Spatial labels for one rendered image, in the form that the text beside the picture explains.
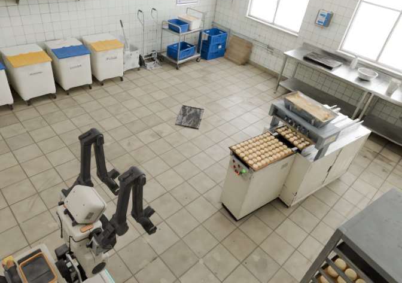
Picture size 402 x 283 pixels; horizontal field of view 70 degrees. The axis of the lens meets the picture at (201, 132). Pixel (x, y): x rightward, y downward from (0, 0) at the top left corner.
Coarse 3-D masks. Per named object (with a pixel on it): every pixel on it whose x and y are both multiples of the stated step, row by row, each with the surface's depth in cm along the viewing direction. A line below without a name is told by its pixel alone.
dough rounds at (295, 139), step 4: (280, 128) 339; (284, 128) 338; (288, 128) 340; (280, 132) 332; (284, 132) 330; (288, 132) 331; (292, 132) 332; (284, 136) 326; (288, 136) 324; (292, 136) 327; (296, 136) 327; (292, 140) 320; (296, 140) 324; (300, 140) 321; (296, 144) 316; (300, 144) 315; (304, 144) 316; (308, 144) 319; (300, 148) 312
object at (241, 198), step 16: (240, 160) 294; (288, 160) 314; (256, 176) 288; (272, 176) 312; (224, 192) 332; (240, 192) 306; (256, 192) 311; (272, 192) 340; (240, 208) 314; (256, 208) 340
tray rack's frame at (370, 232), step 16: (368, 208) 130; (384, 208) 131; (400, 208) 132; (352, 224) 121; (368, 224) 122; (384, 224) 124; (400, 224) 125; (352, 240) 115; (368, 240) 116; (384, 240) 117; (400, 240) 118; (368, 256) 110; (384, 256) 111; (400, 256) 112; (384, 272) 106; (400, 272) 106
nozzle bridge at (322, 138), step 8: (272, 104) 328; (280, 104) 328; (272, 112) 332; (280, 112) 333; (288, 112) 316; (272, 120) 349; (280, 120) 330; (296, 120) 306; (304, 120) 307; (296, 128) 317; (304, 128) 311; (312, 128) 296; (320, 128) 298; (328, 128) 300; (336, 128) 302; (304, 136) 307; (312, 136) 305; (320, 136) 287; (328, 136) 290; (336, 136) 304; (320, 144) 290; (328, 144) 303; (320, 152) 305
